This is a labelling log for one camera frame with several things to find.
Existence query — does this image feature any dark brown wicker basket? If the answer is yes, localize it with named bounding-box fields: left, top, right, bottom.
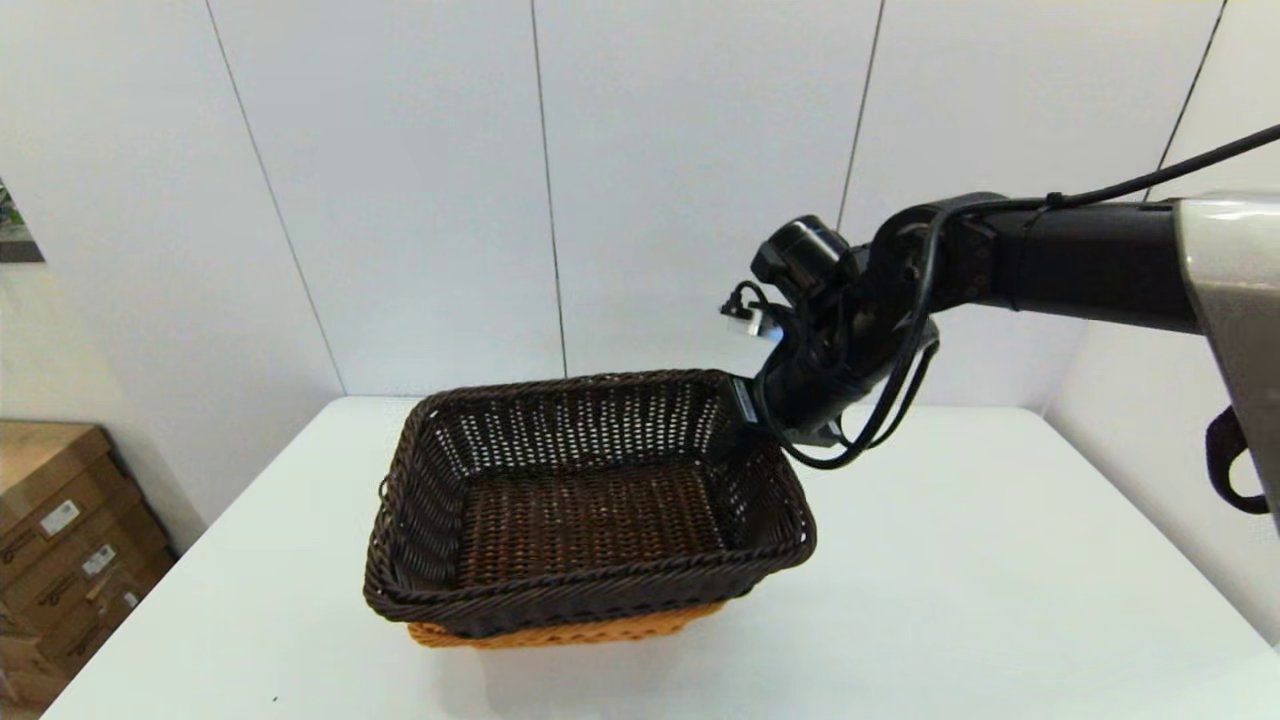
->
left=362, top=369, right=818, bottom=641

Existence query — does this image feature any orange wicker basket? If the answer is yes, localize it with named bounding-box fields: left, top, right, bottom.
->
left=405, top=600, right=726, bottom=651

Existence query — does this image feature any brown cardboard box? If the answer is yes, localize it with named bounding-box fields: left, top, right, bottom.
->
left=0, top=500, right=169, bottom=626
left=0, top=635, right=76, bottom=719
left=0, top=555, right=183, bottom=681
left=0, top=422, right=141, bottom=571

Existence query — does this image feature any dark framed plant picture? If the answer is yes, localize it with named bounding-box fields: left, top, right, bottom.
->
left=0, top=178, right=48, bottom=265

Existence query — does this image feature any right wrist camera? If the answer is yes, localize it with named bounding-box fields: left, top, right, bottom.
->
left=720, top=283, right=776, bottom=341

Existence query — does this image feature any black strap loop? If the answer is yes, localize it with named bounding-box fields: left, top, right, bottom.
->
left=1204, top=405, right=1273, bottom=517

